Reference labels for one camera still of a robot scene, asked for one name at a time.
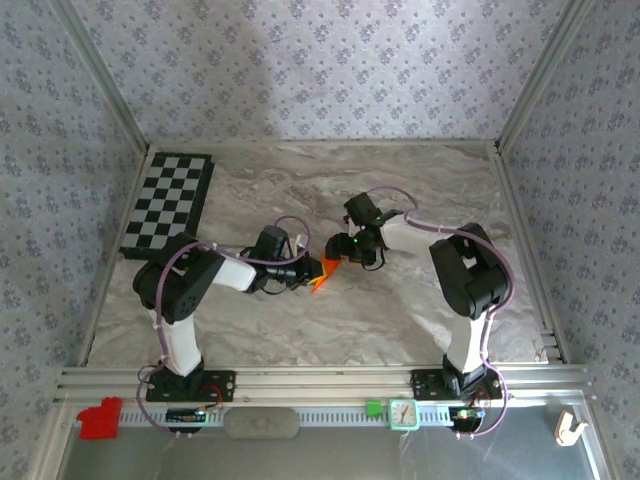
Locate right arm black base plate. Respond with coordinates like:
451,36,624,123
410,368,503,402

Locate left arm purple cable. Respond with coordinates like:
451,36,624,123
135,215,311,437

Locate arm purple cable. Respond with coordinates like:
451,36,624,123
135,215,311,437
367,186,516,439

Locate grey oval pad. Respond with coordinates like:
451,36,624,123
222,406,302,441

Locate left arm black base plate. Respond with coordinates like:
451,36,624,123
145,368,237,403

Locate mint green clock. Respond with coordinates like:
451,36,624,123
388,397,421,432

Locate black grey checkerboard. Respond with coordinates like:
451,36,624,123
118,152,216,262

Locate wooden hook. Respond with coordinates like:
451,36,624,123
555,410,589,447

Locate aluminium side rail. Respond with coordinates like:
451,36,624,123
489,149,571,364

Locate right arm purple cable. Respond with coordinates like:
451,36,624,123
367,186,516,439

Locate orange square paper sheet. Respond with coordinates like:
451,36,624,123
309,253,347,295

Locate aluminium mounting rail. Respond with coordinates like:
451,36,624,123
53,363,592,404

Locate thin black cable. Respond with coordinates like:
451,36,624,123
259,279,301,296
359,247,385,272

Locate white slotted cable duct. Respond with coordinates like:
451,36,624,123
118,405,454,427

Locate red plastic block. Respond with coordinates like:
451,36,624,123
75,396,124,441

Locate aluminium frame post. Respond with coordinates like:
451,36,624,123
493,0,597,154
49,0,152,157

